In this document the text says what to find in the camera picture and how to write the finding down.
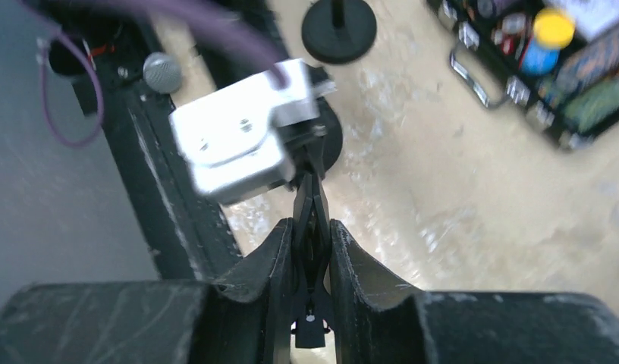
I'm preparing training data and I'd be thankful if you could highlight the black clip microphone stand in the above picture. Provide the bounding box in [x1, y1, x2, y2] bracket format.
[288, 95, 344, 350]

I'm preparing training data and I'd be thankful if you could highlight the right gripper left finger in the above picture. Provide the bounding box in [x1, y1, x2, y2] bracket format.
[0, 218, 293, 363]

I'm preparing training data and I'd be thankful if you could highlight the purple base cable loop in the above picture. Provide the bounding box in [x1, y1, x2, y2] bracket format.
[36, 30, 105, 149]

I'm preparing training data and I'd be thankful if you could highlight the black poker chip case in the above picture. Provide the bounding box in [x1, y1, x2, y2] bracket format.
[429, 1, 619, 149]

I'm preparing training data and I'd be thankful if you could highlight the black silver-mesh microphone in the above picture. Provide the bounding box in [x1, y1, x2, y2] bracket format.
[143, 52, 183, 94]

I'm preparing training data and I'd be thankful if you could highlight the black shock-mount microphone stand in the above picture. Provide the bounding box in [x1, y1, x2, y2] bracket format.
[301, 0, 377, 65]

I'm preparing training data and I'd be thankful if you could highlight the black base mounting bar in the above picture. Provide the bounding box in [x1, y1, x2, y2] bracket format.
[32, 1, 242, 279]

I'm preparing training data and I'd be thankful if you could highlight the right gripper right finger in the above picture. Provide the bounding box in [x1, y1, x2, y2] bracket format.
[330, 221, 619, 363]

